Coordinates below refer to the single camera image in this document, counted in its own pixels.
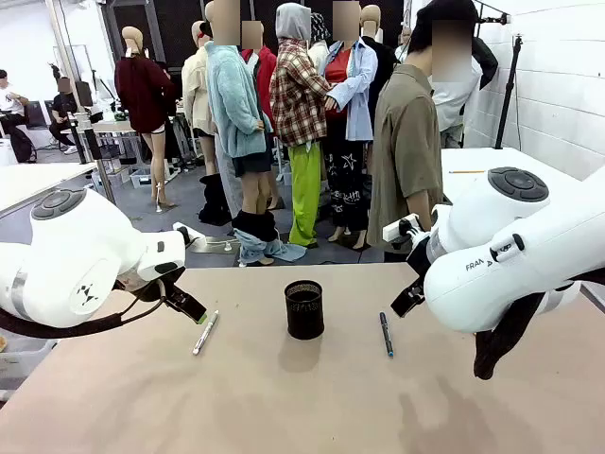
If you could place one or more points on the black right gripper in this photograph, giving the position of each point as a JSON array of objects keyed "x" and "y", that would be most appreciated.
[{"x": 420, "y": 260}]

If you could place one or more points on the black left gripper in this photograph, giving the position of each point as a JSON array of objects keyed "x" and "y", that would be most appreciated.
[{"x": 163, "y": 284}]

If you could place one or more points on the black marker blue cap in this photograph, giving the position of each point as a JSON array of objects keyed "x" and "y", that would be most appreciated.
[{"x": 386, "y": 333}]

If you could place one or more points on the person's right forearm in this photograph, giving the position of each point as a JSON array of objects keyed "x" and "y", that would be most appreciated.
[{"x": 420, "y": 210}]

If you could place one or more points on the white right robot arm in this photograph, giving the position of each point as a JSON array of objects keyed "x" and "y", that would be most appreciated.
[{"x": 510, "y": 265}]

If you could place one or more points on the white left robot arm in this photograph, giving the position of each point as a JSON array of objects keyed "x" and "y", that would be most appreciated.
[{"x": 71, "y": 246}]

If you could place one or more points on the white pen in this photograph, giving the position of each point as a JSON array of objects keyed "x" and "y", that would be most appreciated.
[{"x": 206, "y": 332}]

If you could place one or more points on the black mesh pen holder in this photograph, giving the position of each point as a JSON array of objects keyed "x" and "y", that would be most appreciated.
[{"x": 304, "y": 312}]

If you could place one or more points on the black boots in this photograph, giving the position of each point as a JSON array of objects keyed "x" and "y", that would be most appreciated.
[{"x": 215, "y": 201}]

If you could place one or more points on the yellow pencil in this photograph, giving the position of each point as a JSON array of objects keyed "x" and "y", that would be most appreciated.
[{"x": 467, "y": 171}]

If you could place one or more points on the person in olive shirt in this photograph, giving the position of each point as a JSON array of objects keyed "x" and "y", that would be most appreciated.
[{"x": 406, "y": 142}]

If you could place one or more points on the white side table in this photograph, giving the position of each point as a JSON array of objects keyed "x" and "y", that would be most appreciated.
[
  {"x": 501, "y": 165},
  {"x": 33, "y": 182}
]

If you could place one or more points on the mannequin in blue fleece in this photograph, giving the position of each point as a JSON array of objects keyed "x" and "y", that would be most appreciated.
[{"x": 234, "y": 104}]

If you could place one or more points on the mannequin in light blue shirt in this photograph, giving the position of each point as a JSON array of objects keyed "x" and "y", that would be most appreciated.
[{"x": 354, "y": 99}]

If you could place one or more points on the mannequin in cream jacket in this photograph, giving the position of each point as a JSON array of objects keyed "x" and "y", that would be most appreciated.
[{"x": 196, "y": 94}]

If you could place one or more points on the mannequin in maroon sweater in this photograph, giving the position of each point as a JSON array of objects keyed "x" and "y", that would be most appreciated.
[{"x": 144, "y": 94}]

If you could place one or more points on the mannequin in plaid shirt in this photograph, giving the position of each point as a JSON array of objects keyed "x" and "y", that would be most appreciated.
[{"x": 298, "y": 99}]

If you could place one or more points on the black backpack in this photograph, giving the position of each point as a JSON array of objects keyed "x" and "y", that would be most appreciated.
[{"x": 22, "y": 145}]

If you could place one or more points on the seated person black t-shirt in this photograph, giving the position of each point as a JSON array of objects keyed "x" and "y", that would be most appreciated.
[{"x": 61, "y": 111}]

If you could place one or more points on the black tripod stand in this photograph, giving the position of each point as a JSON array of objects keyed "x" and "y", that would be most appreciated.
[{"x": 509, "y": 90}]

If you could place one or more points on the mannequin in black jacket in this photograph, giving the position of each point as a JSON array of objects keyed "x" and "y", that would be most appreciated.
[{"x": 382, "y": 61}]

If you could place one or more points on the mannequin in red jacket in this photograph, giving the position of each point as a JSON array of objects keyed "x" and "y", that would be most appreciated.
[{"x": 265, "y": 71}]

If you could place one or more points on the seated person white t-shirt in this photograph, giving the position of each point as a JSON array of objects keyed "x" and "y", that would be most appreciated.
[{"x": 10, "y": 101}]

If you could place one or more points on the mannequin in patterned cap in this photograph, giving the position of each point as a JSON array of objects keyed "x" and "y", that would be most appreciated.
[{"x": 319, "y": 33}]

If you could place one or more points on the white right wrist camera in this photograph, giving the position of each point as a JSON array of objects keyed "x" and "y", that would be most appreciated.
[{"x": 394, "y": 229}]

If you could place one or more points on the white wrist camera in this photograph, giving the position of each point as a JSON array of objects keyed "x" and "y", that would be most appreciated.
[
  {"x": 394, "y": 229},
  {"x": 179, "y": 229}
]

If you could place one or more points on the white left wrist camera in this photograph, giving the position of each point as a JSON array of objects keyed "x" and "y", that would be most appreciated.
[{"x": 179, "y": 229}]

